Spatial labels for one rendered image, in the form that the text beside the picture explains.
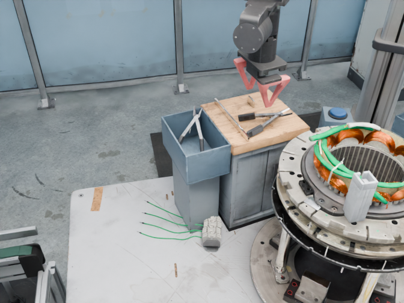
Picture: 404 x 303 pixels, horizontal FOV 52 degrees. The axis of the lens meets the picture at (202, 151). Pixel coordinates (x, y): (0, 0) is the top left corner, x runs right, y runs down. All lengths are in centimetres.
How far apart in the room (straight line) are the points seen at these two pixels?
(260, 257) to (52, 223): 146
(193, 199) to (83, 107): 220
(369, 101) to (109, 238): 82
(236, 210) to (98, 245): 36
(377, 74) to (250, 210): 51
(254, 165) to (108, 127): 198
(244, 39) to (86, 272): 65
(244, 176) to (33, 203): 163
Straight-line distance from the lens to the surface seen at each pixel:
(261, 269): 101
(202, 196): 101
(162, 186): 122
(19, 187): 256
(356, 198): 71
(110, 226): 114
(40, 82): 315
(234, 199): 103
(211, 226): 106
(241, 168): 97
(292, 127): 98
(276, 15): 83
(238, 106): 104
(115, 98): 318
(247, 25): 76
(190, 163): 89
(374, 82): 125
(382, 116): 130
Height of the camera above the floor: 162
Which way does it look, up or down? 39 degrees down
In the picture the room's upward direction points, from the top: straight up
